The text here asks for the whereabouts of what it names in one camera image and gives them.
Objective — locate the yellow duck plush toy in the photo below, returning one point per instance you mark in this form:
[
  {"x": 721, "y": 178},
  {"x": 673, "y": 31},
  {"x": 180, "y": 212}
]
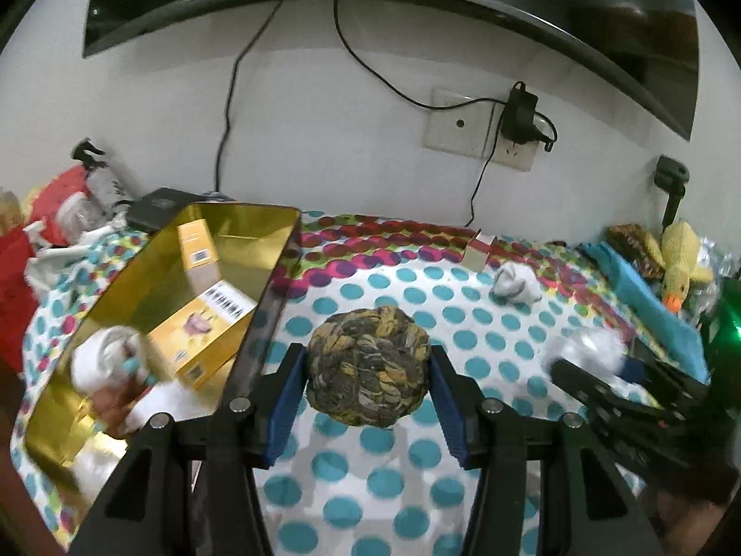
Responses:
[{"x": 676, "y": 253}]

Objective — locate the beige wall socket plate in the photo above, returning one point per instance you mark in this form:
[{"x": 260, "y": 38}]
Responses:
[{"x": 467, "y": 129}]

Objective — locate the black set-top box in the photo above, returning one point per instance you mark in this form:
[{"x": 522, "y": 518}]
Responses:
[{"x": 156, "y": 209}]

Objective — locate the gold metal tin box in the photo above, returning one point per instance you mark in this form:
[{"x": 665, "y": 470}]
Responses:
[{"x": 138, "y": 281}]

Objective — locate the small white sock bundle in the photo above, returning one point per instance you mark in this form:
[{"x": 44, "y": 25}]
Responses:
[{"x": 516, "y": 283}]

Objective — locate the red plastic bag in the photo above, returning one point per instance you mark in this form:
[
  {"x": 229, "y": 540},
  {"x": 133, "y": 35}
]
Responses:
[{"x": 27, "y": 225}]

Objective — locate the yellow grey rope ball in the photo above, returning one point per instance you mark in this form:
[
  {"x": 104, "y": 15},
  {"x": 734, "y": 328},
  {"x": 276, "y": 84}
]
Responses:
[{"x": 368, "y": 366}]

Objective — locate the teal cloth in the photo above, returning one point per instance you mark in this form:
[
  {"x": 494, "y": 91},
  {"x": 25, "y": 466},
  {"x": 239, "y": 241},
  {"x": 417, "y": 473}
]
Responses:
[{"x": 681, "y": 340}]

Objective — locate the black spray bottle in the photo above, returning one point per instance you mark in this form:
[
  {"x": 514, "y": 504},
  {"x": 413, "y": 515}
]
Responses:
[{"x": 101, "y": 180}]

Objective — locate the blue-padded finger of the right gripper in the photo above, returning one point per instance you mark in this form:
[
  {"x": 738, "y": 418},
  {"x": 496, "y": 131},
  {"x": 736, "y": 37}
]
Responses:
[{"x": 595, "y": 394}]

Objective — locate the white cloth pile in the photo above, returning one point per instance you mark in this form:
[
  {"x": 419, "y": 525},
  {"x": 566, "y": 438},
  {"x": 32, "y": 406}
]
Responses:
[{"x": 44, "y": 267}]

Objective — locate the black clamp stand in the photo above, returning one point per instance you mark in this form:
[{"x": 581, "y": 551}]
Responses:
[{"x": 671, "y": 177}]

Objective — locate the black power adapter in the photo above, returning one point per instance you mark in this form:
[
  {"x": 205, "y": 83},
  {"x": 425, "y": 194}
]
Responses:
[{"x": 521, "y": 122}]

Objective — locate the clear plastic bag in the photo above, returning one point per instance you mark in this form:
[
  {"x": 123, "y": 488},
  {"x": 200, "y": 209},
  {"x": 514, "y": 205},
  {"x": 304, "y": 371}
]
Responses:
[{"x": 600, "y": 352}]

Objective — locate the brown snack packet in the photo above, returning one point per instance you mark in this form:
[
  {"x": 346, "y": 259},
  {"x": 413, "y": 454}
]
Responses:
[{"x": 628, "y": 241}]

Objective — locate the polka dot bed sheet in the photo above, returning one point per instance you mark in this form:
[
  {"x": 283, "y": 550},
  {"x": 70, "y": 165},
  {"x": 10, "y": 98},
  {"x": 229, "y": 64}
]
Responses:
[{"x": 338, "y": 490}]

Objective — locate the yellow smiling medicine box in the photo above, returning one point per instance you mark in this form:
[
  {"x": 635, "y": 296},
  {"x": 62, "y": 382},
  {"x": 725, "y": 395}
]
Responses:
[{"x": 199, "y": 339}]

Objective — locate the red cigarette box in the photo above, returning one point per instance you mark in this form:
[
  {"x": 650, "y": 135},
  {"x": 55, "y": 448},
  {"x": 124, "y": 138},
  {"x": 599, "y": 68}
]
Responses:
[{"x": 478, "y": 251}]

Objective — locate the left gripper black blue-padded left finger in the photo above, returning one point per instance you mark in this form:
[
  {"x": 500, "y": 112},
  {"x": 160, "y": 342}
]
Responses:
[{"x": 146, "y": 507}]

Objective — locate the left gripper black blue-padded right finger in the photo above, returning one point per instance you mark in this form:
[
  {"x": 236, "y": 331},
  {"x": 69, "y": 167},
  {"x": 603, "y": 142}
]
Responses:
[{"x": 586, "y": 508}]

